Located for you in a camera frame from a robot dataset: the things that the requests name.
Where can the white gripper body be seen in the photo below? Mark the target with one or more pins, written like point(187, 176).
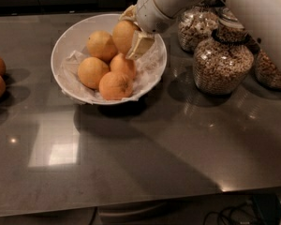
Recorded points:
point(149, 12)

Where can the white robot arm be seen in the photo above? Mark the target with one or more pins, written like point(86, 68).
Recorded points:
point(261, 18)

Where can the orange front in bowl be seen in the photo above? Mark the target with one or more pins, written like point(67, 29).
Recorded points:
point(115, 86)

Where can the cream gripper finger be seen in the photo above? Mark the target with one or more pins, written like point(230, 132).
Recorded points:
point(141, 43)
point(129, 14)

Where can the front glass cereal jar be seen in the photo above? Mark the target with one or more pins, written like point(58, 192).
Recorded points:
point(222, 61)

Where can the back left glass jar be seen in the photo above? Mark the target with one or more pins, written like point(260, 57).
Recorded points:
point(194, 25)

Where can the black power adapter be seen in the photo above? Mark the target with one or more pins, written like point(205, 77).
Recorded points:
point(267, 208)

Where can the right glass cereal jar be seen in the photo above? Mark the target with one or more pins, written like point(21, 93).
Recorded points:
point(266, 71)

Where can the white bowl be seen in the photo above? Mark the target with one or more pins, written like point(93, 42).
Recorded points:
point(72, 35)

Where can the glass cereal jar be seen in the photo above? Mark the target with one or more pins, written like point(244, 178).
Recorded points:
point(222, 61)
point(266, 71)

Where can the white paper liner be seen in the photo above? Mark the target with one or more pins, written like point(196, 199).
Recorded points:
point(148, 75)

